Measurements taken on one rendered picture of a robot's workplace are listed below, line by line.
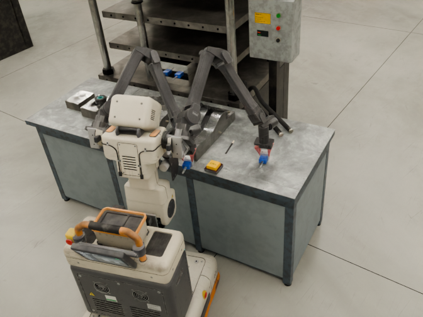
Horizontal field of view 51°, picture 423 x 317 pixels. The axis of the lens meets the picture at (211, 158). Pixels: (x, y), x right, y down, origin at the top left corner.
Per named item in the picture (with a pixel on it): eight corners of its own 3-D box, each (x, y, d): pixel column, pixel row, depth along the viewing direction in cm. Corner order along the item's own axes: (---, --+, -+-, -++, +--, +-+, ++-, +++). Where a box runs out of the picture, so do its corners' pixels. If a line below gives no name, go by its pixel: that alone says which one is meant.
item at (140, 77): (239, 111, 314) (239, 104, 311) (99, 81, 370) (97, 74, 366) (284, 63, 371) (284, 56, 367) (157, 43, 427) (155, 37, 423)
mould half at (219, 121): (196, 161, 258) (194, 142, 250) (160, 151, 270) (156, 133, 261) (235, 119, 292) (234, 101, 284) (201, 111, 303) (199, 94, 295)
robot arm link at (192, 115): (198, 44, 228) (209, 38, 220) (218, 57, 235) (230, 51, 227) (174, 122, 215) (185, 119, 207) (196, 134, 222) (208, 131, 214)
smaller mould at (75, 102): (80, 111, 316) (78, 104, 313) (67, 107, 322) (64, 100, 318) (95, 100, 328) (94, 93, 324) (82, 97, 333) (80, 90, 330)
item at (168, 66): (189, 87, 337) (187, 65, 326) (160, 81, 348) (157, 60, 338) (220, 60, 370) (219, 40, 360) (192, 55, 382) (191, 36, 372)
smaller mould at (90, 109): (98, 120, 304) (96, 111, 300) (82, 116, 311) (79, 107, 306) (117, 106, 318) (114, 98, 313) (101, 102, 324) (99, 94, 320)
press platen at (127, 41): (231, 68, 309) (231, 62, 306) (109, 48, 357) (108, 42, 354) (273, 31, 359) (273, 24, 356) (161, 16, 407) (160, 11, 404)
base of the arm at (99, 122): (84, 128, 219) (105, 131, 216) (87, 113, 221) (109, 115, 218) (92, 134, 227) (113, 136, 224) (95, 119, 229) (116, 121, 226)
